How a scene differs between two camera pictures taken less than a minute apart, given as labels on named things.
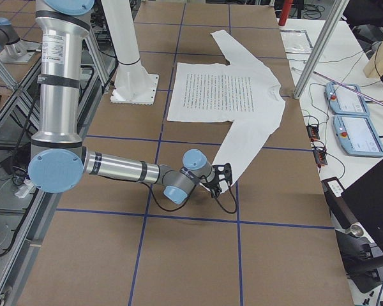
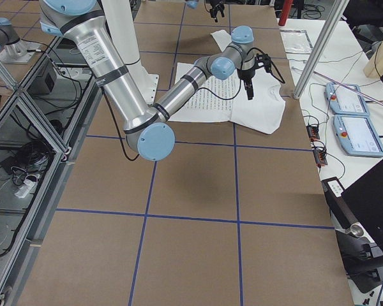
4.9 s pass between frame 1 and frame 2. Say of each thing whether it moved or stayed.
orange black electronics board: stayed
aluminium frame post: stayed
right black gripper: moved
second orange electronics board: stayed
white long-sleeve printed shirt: moved
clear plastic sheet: stayed
